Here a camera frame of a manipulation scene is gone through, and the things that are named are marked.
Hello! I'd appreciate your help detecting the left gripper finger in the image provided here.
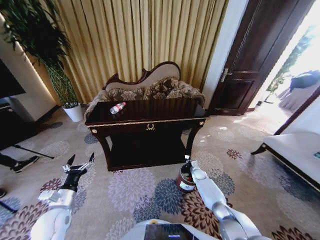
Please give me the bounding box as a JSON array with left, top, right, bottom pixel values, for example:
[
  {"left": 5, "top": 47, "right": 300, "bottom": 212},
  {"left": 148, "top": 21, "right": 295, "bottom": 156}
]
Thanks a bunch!
[
  {"left": 78, "top": 152, "right": 95, "bottom": 172},
  {"left": 62, "top": 154, "right": 76, "bottom": 173}
]

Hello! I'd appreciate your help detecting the dark red trash bin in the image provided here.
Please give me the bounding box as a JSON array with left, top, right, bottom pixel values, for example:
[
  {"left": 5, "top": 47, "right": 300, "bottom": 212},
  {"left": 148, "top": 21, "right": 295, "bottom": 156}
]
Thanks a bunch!
[{"left": 176, "top": 161, "right": 197, "bottom": 194}]

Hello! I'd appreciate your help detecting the thin black rod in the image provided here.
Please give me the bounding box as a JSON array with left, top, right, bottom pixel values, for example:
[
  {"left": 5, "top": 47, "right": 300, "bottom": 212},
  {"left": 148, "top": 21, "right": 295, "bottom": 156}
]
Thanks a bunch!
[
  {"left": 13, "top": 144, "right": 55, "bottom": 160},
  {"left": 0, "top": 199, "right": 19, "bottom": 214}
]

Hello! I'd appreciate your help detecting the white plant pot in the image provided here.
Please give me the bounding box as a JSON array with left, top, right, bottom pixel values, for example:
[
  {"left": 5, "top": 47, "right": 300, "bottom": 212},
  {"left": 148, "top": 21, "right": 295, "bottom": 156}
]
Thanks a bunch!
[{"left": 62, "top": 102, "right": 84, "bottom": 123}]

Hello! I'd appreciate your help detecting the dark wood console table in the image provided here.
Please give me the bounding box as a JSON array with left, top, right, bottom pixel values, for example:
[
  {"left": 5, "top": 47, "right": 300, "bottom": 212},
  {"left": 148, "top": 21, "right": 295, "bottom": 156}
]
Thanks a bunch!
[{"left": 84, "top": 97, "right": 210, "bottom": 172}]

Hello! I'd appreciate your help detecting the clear bottle with red label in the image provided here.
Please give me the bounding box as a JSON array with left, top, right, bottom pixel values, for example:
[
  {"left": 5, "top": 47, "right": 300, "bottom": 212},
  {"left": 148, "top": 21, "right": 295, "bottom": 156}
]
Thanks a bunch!
[{"left": 109, "top": 101, "right": 127, "bottom": 115}]

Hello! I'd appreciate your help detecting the dark television cabinet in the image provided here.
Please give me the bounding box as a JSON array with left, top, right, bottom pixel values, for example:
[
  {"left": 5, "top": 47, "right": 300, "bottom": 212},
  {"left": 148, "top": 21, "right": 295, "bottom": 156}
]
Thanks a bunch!
[{"left": 0, "top": 99, "right": 61, "bottom": 151}]

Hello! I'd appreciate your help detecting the person's leg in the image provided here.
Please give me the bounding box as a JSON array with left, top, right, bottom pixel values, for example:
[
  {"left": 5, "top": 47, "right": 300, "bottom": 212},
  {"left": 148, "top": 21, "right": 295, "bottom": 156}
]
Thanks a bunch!
[{"left": 0, "top": 152, "right": 18, "bottom": 168}]

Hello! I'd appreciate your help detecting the brown floral cushion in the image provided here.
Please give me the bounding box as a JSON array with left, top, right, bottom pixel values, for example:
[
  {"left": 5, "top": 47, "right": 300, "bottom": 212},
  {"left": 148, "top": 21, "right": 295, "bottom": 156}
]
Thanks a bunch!
[
  {"left": 166, "top": 80, "right": 205, "bottom": 100},
  {"left": 143, "top": 77, "right": 180, "bottom": 100},
  {"left": 107, "top": 87, "right": 146, "bottom": 102}
]

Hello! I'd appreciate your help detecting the white robot front shell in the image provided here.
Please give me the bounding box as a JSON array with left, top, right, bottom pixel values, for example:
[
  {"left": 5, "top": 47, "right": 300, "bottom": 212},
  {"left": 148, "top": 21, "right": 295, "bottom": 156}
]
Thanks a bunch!
[{"left": 122, "top": 219, "right": 216, "bottom": 240}]

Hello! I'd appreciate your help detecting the carved wood chaise sofa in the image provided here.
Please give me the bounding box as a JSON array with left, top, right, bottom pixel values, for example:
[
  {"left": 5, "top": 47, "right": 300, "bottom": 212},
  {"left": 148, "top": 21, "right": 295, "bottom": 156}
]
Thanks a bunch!
[{"left": 83, "top": 61, "right": 207, "bottom": 121}]

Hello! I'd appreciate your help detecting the black television screen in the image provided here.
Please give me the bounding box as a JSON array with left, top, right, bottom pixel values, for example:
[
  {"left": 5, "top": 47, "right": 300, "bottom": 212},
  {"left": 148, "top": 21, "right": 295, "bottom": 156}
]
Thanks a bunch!
[{"left": 0, "top": 58, "right": 27, "bottom": 100}]

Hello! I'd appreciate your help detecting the white upholstered bench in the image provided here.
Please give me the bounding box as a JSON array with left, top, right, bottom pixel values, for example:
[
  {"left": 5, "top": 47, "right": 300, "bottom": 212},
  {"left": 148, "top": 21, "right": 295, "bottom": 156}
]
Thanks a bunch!
[{"left": 250, "top": 132, "right": 320, "bottom": 193}]

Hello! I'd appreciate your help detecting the grey draped table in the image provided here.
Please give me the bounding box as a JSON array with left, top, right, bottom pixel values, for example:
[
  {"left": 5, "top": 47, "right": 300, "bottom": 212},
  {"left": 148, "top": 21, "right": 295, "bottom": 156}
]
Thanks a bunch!
[{"left": 277, "top": 84, "right": 320, "bottom": 111}]

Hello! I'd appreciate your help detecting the dark wood door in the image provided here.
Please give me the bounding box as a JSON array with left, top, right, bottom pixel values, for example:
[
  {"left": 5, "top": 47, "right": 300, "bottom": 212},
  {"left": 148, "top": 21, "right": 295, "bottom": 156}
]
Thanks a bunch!
[{"left": 208, "top": 0, "right": 316, "bottom": 116}]

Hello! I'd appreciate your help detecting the tall green potted plant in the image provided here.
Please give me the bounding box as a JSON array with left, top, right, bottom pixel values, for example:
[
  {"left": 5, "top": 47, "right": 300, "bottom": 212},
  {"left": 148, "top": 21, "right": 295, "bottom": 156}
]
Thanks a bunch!
[{"left": 0, "top": 0, "right": 80, "bottom": 106}]

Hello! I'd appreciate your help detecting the gold pleated curtain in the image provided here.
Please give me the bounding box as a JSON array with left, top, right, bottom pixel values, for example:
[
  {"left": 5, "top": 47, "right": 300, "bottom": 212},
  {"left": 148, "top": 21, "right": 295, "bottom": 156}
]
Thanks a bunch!
[{"left": 24, "top": 0, "right": 230, "bottom": 105}]

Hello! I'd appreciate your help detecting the blue covered object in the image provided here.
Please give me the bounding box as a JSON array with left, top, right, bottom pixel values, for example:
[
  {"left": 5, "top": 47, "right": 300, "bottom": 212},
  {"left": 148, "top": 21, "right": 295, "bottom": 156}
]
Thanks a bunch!
[{"left": 289, "top": 69, "right": 320, "bottom": 95}]

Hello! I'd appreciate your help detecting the metal door handle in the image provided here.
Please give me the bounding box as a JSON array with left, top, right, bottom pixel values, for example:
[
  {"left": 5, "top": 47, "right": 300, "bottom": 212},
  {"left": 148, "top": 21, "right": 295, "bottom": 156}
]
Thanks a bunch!
[{"left": 221, "top": 67, "right": 233, "bottom": 83}]

